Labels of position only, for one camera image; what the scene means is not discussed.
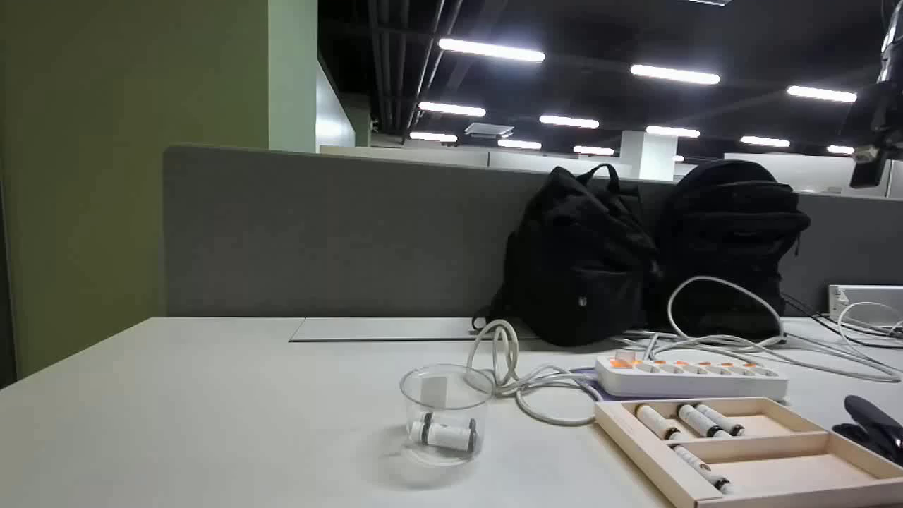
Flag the white rectangular box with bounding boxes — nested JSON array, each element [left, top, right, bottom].
[[826, 282, 903, 328]]

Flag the black stapler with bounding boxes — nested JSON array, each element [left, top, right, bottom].
[[829, 392, 903, 469]]

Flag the white power strip orange switches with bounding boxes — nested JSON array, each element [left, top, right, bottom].
[[596, 349, 789, 400]]

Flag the white battery with dark ends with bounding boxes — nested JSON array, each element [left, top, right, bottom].
[[699, 400, 749, 441], [674, 400, 723, 441], [672, 443, 734, 495], [634, 403, 682, 443]]

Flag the arching thick white cable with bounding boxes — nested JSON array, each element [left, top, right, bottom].
[[663, 273, 789, 345]]

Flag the coiled thick white cable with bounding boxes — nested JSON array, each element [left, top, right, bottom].
[[462, 316, 605, 430]]

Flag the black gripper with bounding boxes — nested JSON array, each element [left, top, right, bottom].
[[847, 142, 894, 190]]

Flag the small white battery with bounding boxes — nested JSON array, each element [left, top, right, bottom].
[[410, 411, 476, 458]]

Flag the large black backpack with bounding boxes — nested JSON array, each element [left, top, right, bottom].
[[651, 157, 813, 341]]

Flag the gray desk partition panel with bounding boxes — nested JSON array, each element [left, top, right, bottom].
[[162, 143, 903, 318]]

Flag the ceiling air vent unit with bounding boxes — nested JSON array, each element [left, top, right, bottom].
[[462, 118, 516, 143]]

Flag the wooden compartment tray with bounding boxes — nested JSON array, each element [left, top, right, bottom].
[[593, 392, 903, 508]]

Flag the black backpack with top handle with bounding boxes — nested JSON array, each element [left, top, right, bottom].
[[483, 162, 661, 347]]

